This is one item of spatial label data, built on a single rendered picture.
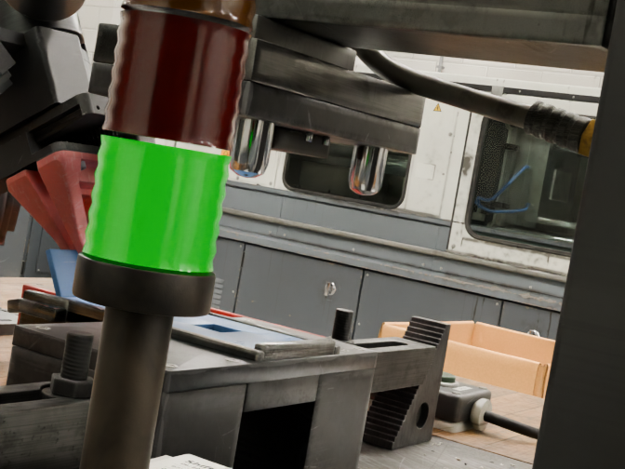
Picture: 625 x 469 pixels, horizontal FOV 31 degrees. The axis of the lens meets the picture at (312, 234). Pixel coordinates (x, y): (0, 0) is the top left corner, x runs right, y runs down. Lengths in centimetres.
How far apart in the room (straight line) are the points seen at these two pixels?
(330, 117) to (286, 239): 553
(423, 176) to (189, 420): 520
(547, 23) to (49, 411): 26
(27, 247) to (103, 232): 723
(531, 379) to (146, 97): 258
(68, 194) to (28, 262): 687
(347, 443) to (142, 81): 40
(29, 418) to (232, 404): 13
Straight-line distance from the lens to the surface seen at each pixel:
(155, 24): 32
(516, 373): 287
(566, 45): 51
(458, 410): 92
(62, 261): 68
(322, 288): 596
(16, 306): 68
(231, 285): 633
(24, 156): 70
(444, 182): 565
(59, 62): 70
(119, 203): 31
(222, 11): 32
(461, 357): 293
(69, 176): 68
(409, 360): 81
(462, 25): 52
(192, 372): 53
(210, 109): 31
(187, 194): 31
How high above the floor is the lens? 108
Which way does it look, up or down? 3 degrees down
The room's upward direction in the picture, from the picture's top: 10 degrees clockwise
